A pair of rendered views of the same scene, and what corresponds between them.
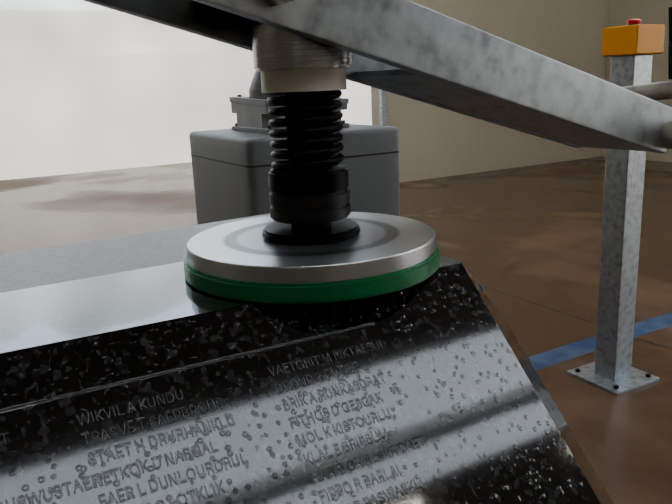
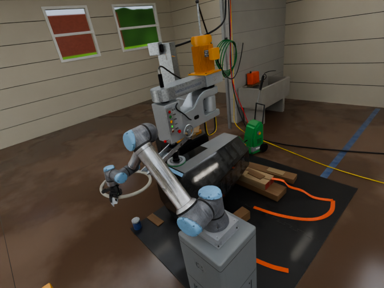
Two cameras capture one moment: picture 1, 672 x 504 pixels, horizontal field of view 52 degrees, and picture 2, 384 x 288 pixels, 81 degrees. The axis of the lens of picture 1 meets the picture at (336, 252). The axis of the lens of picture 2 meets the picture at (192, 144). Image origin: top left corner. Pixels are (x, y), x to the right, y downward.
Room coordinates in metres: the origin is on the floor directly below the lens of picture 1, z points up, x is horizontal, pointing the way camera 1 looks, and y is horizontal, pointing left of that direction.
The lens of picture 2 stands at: (2.86, -0.18, 2.10)
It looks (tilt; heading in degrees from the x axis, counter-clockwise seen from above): 26 degrees down; 170
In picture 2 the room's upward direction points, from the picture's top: 9 degrees counter-clockwise
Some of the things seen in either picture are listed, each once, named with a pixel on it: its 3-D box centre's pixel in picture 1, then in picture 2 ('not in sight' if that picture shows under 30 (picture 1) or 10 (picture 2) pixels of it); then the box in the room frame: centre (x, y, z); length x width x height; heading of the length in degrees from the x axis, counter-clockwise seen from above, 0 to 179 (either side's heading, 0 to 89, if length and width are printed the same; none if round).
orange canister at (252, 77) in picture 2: not in sight; (254, 77); (-2.19, 2.47, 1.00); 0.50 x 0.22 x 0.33; 120
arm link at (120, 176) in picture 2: not in sight; (119, 175); (1.22, -0.51, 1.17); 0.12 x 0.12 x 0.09; 38
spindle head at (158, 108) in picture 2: not in sight; (174, 119); (0.53, 0.09, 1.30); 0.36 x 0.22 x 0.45; 123
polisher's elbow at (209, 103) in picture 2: not in sight; (207, 102); (0.22, 0.57, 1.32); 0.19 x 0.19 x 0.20
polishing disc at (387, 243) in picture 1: (311, 241); (176, 160); (0.58, 0.02, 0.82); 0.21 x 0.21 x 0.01
